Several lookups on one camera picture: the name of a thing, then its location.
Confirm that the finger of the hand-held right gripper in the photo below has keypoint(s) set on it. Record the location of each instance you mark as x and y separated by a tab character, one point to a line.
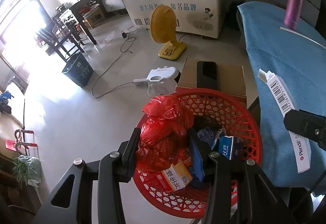
305	124

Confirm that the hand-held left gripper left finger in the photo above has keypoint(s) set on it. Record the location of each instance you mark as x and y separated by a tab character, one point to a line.
128	152

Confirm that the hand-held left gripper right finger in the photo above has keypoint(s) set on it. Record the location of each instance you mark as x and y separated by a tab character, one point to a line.
197	160

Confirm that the orange white medicine box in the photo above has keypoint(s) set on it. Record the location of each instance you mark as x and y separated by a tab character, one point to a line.
175	175

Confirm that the long white barcode box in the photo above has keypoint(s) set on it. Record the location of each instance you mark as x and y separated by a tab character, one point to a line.
285	106

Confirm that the red plastic bag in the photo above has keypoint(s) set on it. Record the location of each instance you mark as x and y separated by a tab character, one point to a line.
163	134

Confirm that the red plastic basket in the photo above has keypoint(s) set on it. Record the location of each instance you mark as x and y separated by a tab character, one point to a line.
229	109

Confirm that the dark trash bin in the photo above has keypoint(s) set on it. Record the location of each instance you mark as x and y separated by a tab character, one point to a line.
77	69

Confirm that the white power strip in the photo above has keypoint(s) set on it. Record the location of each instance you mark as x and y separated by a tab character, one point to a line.
140	82

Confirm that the white small heater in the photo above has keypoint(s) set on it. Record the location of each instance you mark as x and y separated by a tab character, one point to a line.
161	75

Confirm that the brown cardboard box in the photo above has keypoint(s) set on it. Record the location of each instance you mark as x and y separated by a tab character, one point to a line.
234	78

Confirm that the black phone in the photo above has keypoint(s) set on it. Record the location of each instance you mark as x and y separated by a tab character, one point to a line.
207	75

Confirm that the long white strip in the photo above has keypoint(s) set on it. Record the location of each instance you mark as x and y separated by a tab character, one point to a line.
282	28

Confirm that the green potted plant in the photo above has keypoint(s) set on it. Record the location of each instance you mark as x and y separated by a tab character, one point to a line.
25	168

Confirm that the purple bottle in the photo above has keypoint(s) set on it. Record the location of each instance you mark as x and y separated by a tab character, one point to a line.
293	7

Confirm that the yellow electric fan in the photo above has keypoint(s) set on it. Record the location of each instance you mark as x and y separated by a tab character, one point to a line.
163	25

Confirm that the dark wooden chair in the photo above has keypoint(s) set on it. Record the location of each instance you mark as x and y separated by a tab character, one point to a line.
56	40

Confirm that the small wooden stool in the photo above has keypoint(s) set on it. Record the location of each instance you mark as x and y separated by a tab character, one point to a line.
96	16

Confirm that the dark wooden table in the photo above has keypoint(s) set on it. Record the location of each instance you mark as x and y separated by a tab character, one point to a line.
86	10

